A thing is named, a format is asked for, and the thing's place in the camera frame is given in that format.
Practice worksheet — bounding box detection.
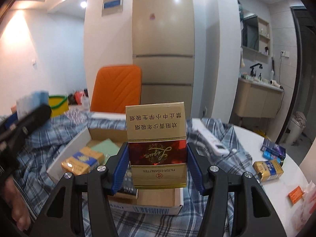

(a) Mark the wall electrical panel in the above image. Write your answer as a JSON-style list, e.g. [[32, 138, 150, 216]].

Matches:
[[101, 0, 124, 17]]

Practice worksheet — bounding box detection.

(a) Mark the floral patterned cloth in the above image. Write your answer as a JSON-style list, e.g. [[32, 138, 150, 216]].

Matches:
[[64, 109, 93, 125]]

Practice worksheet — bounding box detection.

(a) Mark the green felt pouch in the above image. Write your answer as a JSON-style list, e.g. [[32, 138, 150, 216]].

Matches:
[[91, 139, 119, 164]]

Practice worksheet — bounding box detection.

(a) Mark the yellow green-rimmed bin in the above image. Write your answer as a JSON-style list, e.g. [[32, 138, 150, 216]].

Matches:
[[49, 95, 69, 118]]

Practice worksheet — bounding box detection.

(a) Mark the small orange box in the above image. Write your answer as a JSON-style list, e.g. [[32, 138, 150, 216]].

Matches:
[[288, 186, 304, 205]]

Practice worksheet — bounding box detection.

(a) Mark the cardboard tray box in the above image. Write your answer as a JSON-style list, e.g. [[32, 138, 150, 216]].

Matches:
[[47, 127, 184, 216]]

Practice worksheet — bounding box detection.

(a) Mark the dark blue small box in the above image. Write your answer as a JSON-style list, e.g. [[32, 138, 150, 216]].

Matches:
[[260, 138, 286, 166]]

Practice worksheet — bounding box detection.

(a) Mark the person's left hand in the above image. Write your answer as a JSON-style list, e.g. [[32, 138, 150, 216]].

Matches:
[[1, 177, 31, 231]]

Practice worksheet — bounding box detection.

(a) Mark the black faucet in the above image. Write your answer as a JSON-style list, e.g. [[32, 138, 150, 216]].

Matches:
[[249, 63, 264, 78]]

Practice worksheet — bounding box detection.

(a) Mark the bathroom vanity cabinet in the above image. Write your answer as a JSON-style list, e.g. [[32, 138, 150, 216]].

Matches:
[[233, 78, 284, 118]]

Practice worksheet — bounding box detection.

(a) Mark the orange chair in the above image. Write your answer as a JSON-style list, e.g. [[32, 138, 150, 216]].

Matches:
[[90, 65, 142, 113]]

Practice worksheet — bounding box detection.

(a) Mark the white hair dryer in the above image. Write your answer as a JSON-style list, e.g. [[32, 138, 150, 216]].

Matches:
[[269, 80, 284, 90]]

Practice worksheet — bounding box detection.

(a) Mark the bathroom mirror cabinet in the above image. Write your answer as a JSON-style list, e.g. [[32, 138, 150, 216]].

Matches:
[[241, 9, 272, 64]]

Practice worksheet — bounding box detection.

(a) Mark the gold blue cigarette pack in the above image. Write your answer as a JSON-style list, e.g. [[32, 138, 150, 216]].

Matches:
[[61, 147, 105, 176], [252, 159, 284, 182]]

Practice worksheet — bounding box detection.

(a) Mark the blue plaid shirt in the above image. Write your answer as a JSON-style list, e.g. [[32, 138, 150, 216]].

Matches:
[[13, 115, 254, 236]]

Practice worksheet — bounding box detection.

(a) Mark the white power strip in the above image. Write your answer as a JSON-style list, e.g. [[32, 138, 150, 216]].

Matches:
[[192, 118, 230, 157]]

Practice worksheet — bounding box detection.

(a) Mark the gold red cigarette pack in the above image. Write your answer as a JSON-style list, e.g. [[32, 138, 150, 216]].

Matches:
[[125, 102, 187, 189]]

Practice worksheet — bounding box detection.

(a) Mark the black face tissue pack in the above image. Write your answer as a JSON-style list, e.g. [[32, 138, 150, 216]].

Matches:
[[115, 167, 138, 199]]

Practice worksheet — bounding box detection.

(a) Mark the red white plastic bag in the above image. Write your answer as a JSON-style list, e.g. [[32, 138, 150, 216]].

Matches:
[[292, 181, 316, 230]]

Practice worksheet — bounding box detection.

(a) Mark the beige refrigerator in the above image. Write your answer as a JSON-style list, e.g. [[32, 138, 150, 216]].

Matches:
[[132, 0, 194, 116]]

